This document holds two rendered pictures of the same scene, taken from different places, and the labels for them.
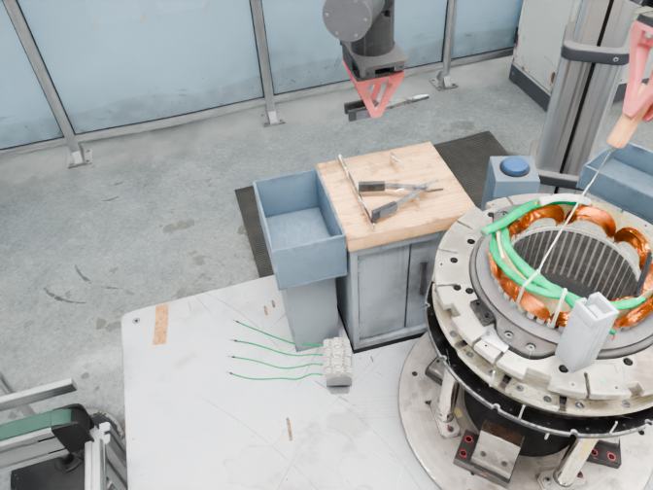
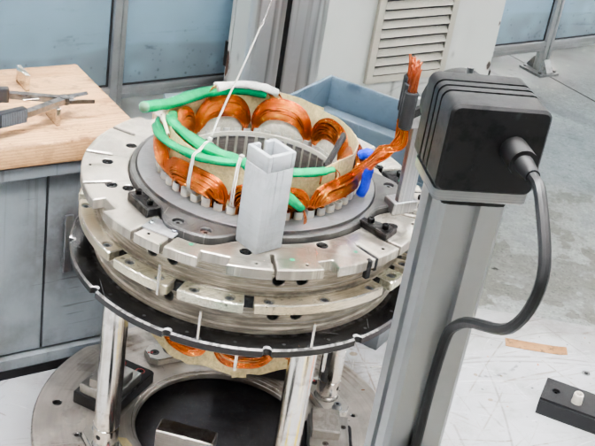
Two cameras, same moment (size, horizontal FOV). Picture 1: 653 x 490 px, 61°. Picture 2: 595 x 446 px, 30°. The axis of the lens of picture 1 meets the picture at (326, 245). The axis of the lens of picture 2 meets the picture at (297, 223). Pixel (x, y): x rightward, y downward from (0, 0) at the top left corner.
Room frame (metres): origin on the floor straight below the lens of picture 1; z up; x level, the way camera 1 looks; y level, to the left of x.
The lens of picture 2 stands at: (-0.41, 0.06, 1.56)
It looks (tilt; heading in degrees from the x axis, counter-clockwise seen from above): 29 degrees down; 335
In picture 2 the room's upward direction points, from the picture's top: 10 degrees clockwise
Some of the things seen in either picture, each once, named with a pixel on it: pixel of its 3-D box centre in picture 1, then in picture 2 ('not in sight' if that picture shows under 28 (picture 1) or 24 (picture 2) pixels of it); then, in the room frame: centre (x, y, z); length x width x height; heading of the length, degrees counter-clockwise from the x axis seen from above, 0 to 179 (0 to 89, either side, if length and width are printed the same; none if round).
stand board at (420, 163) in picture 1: (393, 192); (20, 114); (0.68, -0.11, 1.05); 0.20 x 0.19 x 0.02; 101
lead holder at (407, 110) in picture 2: not in sight; (408, 101); (0.36, -0.39, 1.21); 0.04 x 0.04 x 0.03; 16
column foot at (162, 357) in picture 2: not in sight; (173, 351); (0.57, -0.27, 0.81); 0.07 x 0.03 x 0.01; 98
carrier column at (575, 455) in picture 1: (580, 446); (290, 422); (0.31, -0.31, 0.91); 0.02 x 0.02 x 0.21
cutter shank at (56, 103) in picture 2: (410, 196); (46, 106); (0.62, -0.13, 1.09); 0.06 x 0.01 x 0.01; 126
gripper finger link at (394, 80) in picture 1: (372, 83); not in sight; (0.71, -0.08, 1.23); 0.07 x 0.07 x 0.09; 12
